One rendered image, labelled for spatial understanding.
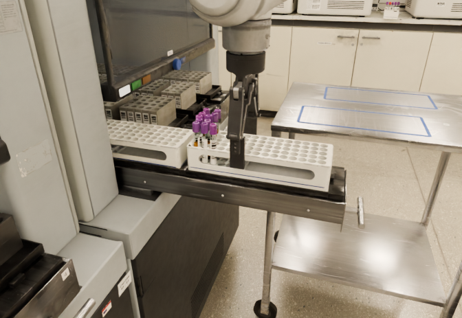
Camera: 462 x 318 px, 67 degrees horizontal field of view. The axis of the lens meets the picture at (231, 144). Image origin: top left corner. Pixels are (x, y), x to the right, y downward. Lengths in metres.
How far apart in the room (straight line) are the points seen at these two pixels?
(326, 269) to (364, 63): 2.02
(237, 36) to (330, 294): 1.23
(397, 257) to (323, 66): 1.91
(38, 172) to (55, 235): 0.13
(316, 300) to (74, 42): 1.31
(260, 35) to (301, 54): 2.38
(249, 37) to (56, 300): 0.51
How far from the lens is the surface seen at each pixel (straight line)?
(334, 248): 1.40
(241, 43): 0.63
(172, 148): 0.75
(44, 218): 0.68
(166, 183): 0.78
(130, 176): 0.82
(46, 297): 0.59
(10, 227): 0.61
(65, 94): 0.67
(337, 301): 1.61
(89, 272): 0.68
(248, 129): 0.78
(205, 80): 1.22
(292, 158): 0.70
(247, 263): 1.69
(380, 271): 1.37
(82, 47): 0.70
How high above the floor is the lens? 1.20
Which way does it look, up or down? 26 degrees down
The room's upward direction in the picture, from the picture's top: straight up
